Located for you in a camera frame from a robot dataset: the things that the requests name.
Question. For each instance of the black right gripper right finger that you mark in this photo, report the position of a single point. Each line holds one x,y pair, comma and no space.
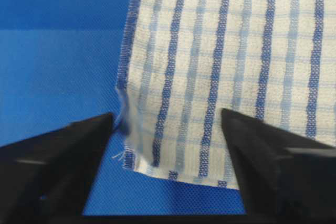
282,177

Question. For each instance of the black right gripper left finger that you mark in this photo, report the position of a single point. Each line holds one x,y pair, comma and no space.
48,178

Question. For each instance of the blue white striped towel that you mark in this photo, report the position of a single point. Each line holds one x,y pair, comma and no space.
183,61

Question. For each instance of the blue table cloth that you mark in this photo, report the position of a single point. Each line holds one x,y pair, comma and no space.
59,64

